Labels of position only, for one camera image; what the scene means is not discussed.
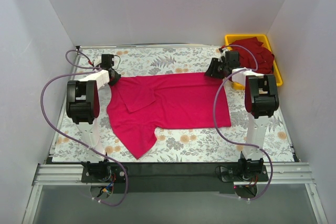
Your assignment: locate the magenta pink t-shirt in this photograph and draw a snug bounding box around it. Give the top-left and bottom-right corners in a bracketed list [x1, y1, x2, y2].
[107, 72, 232, 159]

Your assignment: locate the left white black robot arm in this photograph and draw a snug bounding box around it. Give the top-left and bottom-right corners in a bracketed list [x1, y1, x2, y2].
[66, 54, 121, 163]

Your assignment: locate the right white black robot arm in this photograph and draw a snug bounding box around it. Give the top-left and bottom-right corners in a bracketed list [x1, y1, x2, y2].
[205, 50, 279, 181]

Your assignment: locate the yellow plastic bin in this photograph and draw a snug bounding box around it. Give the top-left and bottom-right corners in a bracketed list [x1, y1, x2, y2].
[221, 34, 282, 87]

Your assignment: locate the dark red t-shirt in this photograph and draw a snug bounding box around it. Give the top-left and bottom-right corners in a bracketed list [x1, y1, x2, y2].
[229, 37, 275, 74]

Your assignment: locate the floral patterned table mat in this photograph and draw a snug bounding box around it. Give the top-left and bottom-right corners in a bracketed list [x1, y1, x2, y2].
[52, 46, 294, 164]

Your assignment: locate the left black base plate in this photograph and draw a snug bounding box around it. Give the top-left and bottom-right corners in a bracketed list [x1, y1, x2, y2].
[81, 164, 126, 183]

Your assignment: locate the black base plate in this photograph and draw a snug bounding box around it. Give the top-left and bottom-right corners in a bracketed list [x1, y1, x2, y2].
[81, 164, 126, 183]
[214, 163, 269, 183]

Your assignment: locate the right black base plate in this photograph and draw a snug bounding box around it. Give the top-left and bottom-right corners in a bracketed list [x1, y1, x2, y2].
[214, 163, 269, 183]

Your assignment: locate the aluminium frame rail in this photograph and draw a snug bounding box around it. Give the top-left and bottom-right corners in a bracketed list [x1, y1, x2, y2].
[23, 163, 328, 223]

